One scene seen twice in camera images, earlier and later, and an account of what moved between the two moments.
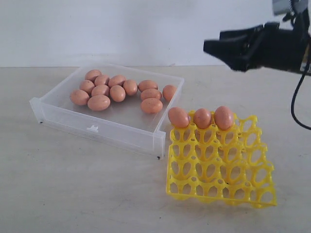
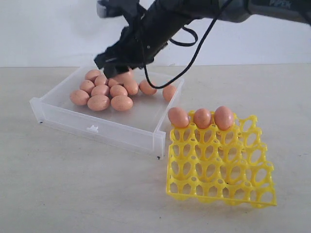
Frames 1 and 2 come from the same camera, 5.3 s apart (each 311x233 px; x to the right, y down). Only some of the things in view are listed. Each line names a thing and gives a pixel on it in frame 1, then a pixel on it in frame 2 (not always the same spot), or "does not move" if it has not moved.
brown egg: [98, 102] does not move
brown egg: [178, 117] does not move
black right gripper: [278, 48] to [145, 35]
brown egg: [151, 106] to [121, 103]
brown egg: [150, 93] to [127, 77]
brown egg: [130, 87] does not move
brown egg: [202, 118] does not move
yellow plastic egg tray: [214, 164] does not move
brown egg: [223, 117] does not move
